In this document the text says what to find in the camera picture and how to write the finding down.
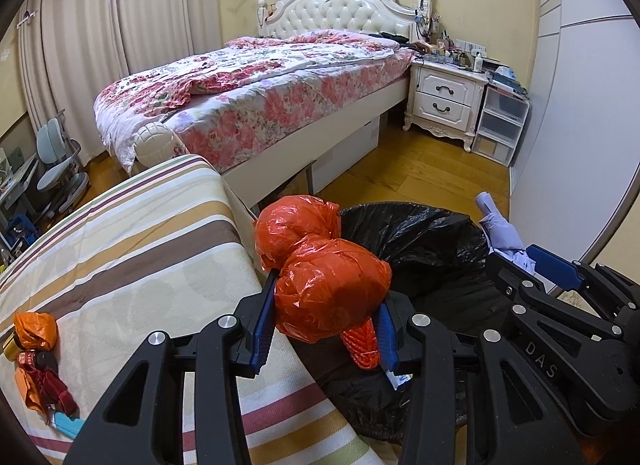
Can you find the beige curtains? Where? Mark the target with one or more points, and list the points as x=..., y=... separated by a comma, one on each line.
x=70, y=50

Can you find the orange foam net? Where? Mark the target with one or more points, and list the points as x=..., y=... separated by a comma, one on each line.
x=362, y=345

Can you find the white box under bed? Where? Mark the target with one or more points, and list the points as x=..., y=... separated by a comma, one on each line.
x=330, y=165

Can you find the yellow black box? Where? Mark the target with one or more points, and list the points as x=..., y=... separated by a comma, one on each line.
x=12, y=348

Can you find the orange paper wrap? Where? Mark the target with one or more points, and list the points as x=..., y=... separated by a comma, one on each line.
x=36, y=331

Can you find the white nightstand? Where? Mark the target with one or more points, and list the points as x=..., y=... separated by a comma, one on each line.
x=444, y=100

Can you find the lilac paper wrapper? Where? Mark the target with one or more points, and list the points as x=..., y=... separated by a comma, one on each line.
x=501, y=235

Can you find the white desk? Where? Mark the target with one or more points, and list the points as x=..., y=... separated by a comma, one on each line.
x=14, y=185

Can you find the pink floral quilt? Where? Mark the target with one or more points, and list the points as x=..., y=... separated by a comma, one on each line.
x=231, y=104

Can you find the clear plastic drawer unit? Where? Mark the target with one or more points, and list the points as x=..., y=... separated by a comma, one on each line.
x=501, y=123

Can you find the grey desk chair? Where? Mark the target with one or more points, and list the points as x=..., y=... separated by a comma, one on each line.
x=59, y=154

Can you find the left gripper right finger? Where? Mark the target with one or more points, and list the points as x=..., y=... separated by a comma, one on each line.
x=510, y=417

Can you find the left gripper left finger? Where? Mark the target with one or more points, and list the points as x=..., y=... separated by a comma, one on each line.
x=138, y=420

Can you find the orange plastic bag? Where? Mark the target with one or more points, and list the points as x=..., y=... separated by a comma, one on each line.
x=326, y=284

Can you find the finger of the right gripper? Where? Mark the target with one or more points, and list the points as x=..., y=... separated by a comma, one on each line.
x=507, y=276
x=563, y=274

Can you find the striped beige bed cover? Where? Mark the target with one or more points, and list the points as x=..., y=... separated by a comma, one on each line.
x=170, y=250

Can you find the light blue packet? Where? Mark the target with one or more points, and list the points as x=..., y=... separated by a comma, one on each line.
x=68, y=426

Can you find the black lined trash bin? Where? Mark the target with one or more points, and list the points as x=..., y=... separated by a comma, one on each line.
x=437, y=258

